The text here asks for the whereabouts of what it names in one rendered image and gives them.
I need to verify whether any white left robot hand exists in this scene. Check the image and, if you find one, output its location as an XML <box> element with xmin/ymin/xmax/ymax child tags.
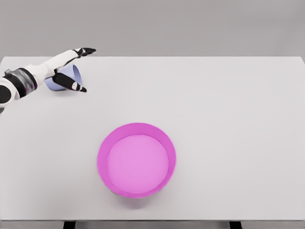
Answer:
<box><xmin>44</xmin><ymin>47</ymin><xmax>97</xmax><ymax>93</ymax></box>

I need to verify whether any light blue cup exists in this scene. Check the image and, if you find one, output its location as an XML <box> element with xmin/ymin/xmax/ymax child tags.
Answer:
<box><xmin>44</xmin><ymin>63</ymin><xmax>84</xmax><ymax>92</ymax></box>

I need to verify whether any pink round plate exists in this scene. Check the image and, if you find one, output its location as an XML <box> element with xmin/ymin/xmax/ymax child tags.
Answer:
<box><xmin>97</xmin><ymin>122</ymin><xmax>177</xmax><ymax>198</ymax></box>

